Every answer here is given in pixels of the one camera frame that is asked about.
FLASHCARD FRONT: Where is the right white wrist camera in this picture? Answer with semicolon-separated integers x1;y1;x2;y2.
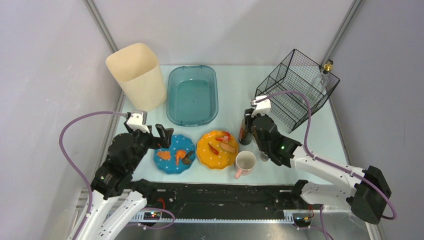
250;95;271;117

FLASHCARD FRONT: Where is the clear glass bottle gold stopper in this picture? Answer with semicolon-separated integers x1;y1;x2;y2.
311;59;334;95

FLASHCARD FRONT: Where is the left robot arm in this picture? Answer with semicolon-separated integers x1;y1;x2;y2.
68;120;174;240

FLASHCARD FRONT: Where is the purple cable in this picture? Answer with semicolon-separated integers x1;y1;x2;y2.
261;90;398;222
58;110;128;240

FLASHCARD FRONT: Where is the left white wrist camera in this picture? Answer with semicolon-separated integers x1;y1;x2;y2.
126;109;151;134

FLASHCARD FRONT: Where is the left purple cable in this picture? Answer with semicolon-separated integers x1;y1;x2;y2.
58;110;128;240

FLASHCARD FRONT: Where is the orange polka dot plate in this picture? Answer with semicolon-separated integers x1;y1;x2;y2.
196;130;239;170

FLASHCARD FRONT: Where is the orange shredded food piece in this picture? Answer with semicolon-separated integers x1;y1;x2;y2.
156;151;172;161

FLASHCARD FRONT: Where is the blue polka dot plate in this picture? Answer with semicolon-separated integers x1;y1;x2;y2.
153;134;196;175

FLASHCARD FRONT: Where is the pink salmon slice toy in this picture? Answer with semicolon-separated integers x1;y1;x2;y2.
220;142;237;153

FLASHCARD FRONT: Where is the teal transparent plastic tub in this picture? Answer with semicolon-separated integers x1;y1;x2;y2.
166;65;219;127

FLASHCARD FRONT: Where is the black wire rack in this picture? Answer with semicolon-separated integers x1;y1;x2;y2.
255;49;340;132

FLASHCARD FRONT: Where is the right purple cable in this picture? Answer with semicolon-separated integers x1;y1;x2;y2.
261;90;398;222

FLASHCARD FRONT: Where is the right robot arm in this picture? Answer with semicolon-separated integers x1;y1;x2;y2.
244;114;392;225

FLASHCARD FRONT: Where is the orange chicken drumstick toy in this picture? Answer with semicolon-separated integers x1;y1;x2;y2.
175;149;187;166

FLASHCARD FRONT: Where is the red shrimp toy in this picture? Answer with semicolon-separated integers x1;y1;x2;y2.
215;131;232;144

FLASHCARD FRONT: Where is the pink ceramic mug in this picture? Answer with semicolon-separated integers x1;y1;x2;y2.
234;151;257;180

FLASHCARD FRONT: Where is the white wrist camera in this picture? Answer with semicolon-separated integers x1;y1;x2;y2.
250;95;271;117
126;109;151;134

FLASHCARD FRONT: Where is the dark sauce bottle red label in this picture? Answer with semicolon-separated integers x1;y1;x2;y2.
238;108;254;146

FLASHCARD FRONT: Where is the red chili pepper toy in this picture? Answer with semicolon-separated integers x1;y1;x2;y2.
208;143;220;156

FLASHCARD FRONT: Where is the small pepper shaker black lid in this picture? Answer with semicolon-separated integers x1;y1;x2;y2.
260;152;269;162

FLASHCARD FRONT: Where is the cream plastic waste bin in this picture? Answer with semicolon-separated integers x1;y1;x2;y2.
105;43;167;112

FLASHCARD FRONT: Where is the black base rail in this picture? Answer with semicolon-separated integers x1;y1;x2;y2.
147;182;320;222

